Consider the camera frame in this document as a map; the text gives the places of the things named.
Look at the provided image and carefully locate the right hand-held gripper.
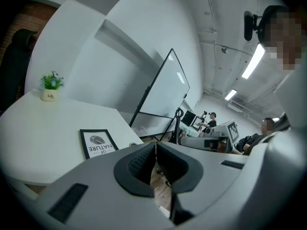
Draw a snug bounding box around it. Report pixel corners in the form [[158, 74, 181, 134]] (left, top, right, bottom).
[[180, 119, 241, 153]]

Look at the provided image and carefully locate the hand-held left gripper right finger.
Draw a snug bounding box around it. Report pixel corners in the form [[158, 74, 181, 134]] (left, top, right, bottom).
[[156, 141, 251, 226]]

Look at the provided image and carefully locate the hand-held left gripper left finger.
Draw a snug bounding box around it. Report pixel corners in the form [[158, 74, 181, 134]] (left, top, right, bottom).
[[33, 142, 175, 230]]

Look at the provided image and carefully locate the black framed nature print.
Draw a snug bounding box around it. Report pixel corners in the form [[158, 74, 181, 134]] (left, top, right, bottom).
[[79, 128, 119, 161]]

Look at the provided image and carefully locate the white round table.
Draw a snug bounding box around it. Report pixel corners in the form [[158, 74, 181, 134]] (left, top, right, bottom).
[[0, 88, 145, 194]]

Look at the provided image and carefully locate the black computer monitor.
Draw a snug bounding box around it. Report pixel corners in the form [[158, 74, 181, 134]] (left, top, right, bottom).
[[180, 110, 197, 127]]

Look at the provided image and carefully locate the short ceiling light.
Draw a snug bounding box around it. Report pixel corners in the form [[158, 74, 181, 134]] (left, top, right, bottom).
[[224, 88, 238, 101]]

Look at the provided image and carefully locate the black-framed whiteboard on stand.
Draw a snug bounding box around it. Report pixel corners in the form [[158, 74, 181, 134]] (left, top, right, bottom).
[[129, 47, 191, 144]]

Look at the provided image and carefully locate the long ceiling light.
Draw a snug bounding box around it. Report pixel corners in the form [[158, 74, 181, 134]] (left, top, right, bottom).
[[240, 43, 266, 80]]

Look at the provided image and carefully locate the potted plant in white pot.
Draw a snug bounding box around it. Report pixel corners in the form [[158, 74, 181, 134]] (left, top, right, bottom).
[[39, 70, 65, 102]]

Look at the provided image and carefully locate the person's head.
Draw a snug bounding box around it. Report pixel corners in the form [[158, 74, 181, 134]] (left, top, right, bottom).
[[258, 5, 307, 75]]

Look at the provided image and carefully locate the black padded office chair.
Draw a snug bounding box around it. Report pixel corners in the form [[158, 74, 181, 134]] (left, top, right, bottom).
[[0, 28, 38, 113]]

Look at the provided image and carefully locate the black head-mounted camera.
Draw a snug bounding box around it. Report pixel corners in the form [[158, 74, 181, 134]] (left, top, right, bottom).
[[243, 10, 265, 43]]

